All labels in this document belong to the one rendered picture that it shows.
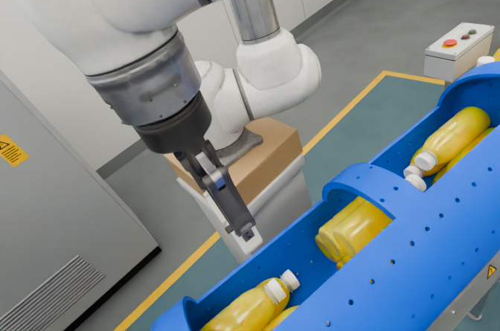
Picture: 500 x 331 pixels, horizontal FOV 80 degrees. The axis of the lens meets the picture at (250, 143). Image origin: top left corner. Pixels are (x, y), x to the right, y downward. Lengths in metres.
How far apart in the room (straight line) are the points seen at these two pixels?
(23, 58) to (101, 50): 2.63
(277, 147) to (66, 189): 1.22
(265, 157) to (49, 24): 0.68
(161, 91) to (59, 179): 1.53
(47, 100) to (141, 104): 2.69
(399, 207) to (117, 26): 0.46
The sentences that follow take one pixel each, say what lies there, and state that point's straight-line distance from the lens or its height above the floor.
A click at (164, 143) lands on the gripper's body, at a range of 0.29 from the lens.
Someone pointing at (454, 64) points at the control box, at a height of 1.07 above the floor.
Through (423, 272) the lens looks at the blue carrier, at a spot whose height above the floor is 1.18.
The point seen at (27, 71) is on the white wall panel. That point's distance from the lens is 2.89.
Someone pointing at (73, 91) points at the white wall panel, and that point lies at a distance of 2.96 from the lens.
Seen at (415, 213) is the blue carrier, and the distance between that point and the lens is 0.54.
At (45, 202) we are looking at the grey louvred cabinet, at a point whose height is 0.84.
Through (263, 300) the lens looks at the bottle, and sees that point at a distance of 0.60.
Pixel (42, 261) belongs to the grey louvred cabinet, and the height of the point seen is 0.58.
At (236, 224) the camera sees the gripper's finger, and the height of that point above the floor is 1.40.
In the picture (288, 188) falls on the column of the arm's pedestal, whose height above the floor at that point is 0.92.
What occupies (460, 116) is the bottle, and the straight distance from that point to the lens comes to 0.85.
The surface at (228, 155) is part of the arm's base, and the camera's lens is 0.86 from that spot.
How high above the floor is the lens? 1.66
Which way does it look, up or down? 38 degrees down
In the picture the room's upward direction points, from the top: 23 degrees counter-clockwise
